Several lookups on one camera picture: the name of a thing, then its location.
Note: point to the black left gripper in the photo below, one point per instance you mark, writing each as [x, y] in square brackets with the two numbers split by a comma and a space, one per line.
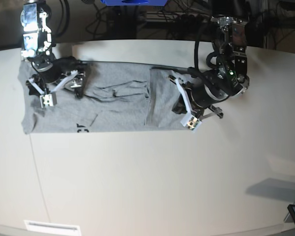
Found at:
[202, 101]

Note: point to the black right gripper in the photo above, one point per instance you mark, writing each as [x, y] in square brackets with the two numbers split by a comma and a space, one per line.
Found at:
[78, 82]

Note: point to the grey T-shirt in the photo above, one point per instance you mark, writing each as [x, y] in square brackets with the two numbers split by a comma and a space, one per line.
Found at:
[118, 97]

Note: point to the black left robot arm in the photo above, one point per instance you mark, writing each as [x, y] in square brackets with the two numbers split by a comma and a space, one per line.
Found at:
[227, 74]

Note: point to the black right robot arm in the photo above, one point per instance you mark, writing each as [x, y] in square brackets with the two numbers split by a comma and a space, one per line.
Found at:
[51, 74]

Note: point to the white power strip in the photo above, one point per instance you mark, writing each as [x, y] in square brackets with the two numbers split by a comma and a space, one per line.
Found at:
[170, 17]

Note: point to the blue plastic base block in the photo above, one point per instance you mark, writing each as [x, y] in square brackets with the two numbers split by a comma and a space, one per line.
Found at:
[134, 2]

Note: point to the white label strip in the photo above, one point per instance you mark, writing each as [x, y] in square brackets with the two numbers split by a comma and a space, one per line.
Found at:
[51, 228]

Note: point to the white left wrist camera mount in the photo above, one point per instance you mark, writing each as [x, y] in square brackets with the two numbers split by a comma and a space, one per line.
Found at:
[189, 121]

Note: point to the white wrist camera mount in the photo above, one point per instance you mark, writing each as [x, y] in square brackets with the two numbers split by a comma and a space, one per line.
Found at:
[46, 96]
[189, 121]

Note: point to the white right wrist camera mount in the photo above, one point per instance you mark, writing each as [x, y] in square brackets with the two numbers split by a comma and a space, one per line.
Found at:
[46, 96]

